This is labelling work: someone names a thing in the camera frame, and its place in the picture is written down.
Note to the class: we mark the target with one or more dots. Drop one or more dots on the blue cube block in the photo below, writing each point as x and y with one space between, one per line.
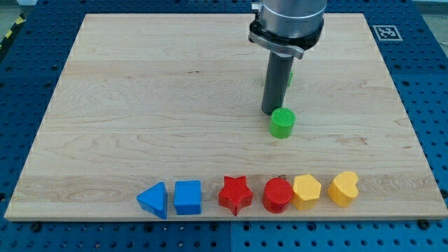
188 197

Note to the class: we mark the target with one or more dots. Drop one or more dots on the yellow heart block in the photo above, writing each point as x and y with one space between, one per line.
343 189

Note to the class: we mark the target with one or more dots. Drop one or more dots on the blue triangle block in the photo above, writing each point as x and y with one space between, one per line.
154 200

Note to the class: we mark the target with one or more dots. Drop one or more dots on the green block behind tool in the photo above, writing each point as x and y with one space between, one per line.
290 79

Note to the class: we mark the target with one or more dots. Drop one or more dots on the white fiducial marker tag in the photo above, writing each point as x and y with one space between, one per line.
386 32

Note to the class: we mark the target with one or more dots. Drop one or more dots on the red star block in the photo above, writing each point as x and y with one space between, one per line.
235 194

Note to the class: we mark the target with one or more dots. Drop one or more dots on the red circle block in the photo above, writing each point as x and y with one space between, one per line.
277 195

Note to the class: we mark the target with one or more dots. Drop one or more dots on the green circle block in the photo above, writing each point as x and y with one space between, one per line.
281 123

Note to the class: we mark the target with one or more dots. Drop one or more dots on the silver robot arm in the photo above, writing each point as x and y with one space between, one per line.
287 27

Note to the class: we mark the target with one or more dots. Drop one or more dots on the wooden board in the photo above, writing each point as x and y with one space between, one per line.
149 98

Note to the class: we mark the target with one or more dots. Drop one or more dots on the yellow hexagon block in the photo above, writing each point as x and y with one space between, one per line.
306 192

